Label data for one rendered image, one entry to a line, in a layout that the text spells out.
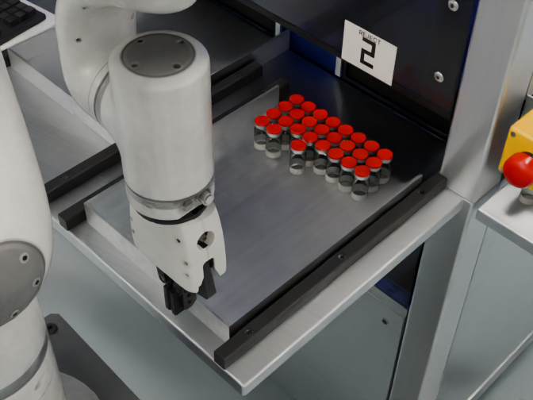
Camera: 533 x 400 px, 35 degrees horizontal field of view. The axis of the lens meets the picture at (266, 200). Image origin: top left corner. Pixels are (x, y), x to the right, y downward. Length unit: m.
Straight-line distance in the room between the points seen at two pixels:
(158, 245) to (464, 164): 0.44
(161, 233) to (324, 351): 0.84
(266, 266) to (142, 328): 1.07
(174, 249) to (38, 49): 0.62
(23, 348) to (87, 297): 1.43
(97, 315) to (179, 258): 1.29
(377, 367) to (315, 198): 0.50
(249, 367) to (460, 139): 0.39
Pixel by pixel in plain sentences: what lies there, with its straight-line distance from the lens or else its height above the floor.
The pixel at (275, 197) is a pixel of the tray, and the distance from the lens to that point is 1.09.
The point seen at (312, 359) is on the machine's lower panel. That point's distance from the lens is 1.67.
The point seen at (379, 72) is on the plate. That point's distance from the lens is 1.11.
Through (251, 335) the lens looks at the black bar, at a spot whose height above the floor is 0.90.
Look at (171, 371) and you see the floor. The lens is 1.99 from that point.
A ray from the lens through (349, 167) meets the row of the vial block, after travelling 1.08.
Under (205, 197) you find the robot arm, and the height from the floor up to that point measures 1.11.
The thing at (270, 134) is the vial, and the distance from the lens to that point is 1.12.
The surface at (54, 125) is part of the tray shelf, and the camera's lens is 1.23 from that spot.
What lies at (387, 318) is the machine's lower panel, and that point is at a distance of 1.40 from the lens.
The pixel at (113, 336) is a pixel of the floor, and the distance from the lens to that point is 2.06.
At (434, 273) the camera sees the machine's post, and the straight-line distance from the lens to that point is 1.25.
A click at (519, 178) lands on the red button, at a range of 1.00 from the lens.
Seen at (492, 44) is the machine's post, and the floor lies 1.12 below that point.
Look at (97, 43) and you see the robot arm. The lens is 0.76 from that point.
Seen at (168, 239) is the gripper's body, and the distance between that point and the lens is 0.81.
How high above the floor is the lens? 1.66
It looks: 45 degrees down
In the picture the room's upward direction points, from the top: 1 degrees clockwise
